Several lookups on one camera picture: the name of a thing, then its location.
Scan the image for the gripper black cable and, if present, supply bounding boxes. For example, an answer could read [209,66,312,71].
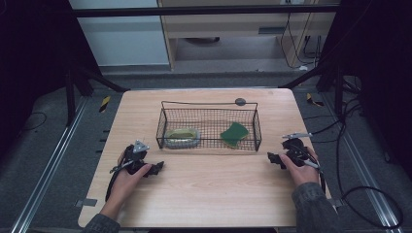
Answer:
[104,160,136,203]
[290,145,326,196]

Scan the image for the white cabinet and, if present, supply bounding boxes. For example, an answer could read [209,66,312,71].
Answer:
[68,0,171,68]

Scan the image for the black hanging cables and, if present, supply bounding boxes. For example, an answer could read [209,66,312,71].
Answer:
[279,12,326,71]

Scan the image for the person's left hand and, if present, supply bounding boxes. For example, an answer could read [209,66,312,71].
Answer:
[102,147,154,213]

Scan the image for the thin black floor cable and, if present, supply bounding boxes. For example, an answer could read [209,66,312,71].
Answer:
[18,111,49,134]

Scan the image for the person's right hand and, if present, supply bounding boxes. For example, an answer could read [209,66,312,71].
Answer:
[278,147,322,188]

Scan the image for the green grey soap dish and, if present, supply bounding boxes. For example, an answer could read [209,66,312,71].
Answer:
[163,127,202,150]

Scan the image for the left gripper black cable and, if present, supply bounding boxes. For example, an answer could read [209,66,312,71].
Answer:
[104,160,136,203]

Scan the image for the black horizontal bar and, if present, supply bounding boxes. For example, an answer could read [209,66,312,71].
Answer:
[72,4,340,18]

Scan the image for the black wire mesh basket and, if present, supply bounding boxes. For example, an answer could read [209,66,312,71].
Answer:
[155,100,263,152]

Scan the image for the grey metal table bracket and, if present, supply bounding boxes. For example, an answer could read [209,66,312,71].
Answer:
[74,197,98,209]
[327,197,344,209]

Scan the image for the black looped floor cable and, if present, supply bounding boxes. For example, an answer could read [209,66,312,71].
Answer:
[304,96,404,229]

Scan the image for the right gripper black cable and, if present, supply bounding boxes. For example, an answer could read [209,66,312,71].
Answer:
[290,145,326,196]

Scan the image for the silver metal floor rail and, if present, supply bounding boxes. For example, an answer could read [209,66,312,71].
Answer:
[9,96,89,233]
[324,93,404,233]

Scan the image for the yellow green sponge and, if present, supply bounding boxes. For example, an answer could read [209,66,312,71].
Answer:
[220,121,251,150]

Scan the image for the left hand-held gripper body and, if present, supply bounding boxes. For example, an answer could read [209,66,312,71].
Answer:
[118,139,152,177]

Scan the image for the black curtain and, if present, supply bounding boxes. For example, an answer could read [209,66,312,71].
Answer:
[318,0,412,181]
[0,0,102,159]

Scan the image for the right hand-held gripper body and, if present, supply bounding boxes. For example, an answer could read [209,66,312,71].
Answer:
[280,131,314,168]

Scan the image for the black metal stand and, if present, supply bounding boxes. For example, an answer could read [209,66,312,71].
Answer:
[279,59,346,118]
[63,62,131,128]

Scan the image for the light wooden cabinet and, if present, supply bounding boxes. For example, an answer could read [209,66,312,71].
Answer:
[156,0,342,71]

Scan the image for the yellow black striped tape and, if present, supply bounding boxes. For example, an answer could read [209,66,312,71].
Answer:
[98,95,112,114]
[305,92,326,108]

